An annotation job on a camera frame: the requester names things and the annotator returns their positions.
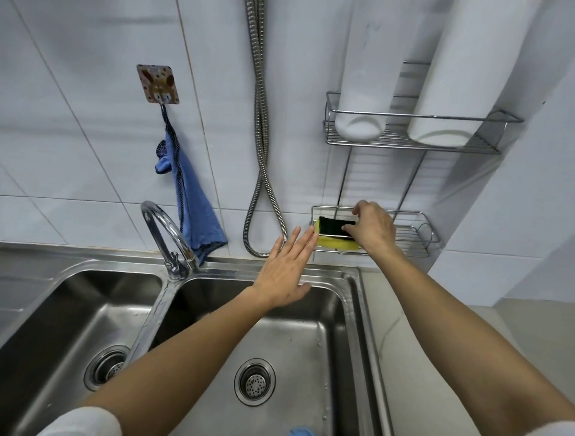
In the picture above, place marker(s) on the person's left hand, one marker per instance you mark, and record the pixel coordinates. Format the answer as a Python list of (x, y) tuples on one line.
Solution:
[(283, 274)]

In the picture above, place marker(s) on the person's right hand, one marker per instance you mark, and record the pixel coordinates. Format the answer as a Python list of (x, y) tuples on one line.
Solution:
[(376, 229)]

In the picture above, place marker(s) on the person's left middle finger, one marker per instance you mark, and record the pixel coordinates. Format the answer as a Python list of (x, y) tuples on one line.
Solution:
[(293, 245)]

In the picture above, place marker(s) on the person's left thumb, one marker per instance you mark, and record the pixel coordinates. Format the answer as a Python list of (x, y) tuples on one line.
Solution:
[(302, 289)]

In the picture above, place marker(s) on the person's right thumb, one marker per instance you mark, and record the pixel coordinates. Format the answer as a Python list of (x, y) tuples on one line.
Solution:
[(351, 230)]

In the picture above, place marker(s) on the yellow sponge with green pad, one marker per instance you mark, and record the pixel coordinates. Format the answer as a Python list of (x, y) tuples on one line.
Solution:
[(331, 236)]

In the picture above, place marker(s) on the person's right forearm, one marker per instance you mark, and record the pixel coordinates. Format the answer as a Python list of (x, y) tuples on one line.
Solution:
[(467, 341)]

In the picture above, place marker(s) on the person's left forearm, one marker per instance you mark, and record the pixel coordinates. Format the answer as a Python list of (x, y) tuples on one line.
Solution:
[(179, 359)]

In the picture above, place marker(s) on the metal sink drain strainer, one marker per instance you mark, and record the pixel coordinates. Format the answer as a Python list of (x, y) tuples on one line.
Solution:
[(107, 367), (254, 382)]

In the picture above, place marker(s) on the blue hanging towel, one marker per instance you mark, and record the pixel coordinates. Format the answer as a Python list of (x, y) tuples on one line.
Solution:
[(191, 197)]

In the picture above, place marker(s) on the chrome curved faucet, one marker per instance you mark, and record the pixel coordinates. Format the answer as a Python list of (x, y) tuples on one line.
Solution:
[(168, 233)]

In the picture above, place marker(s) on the small blue item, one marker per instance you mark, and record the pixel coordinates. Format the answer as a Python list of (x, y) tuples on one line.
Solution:
[(300, 432)]

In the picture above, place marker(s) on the white cylindrical container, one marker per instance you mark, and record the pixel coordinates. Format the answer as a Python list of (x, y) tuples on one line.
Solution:
[(458, 81), (373, 81)]

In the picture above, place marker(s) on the stainless steel double sink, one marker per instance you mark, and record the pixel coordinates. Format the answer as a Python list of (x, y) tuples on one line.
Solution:
[(67, 314)]

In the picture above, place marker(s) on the white sleeve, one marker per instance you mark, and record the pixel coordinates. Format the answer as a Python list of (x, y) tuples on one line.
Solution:
[(85, 424)]

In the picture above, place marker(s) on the patterned adhesive wall hook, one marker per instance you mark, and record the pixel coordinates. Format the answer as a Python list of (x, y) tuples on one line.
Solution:
[(157, 84)]

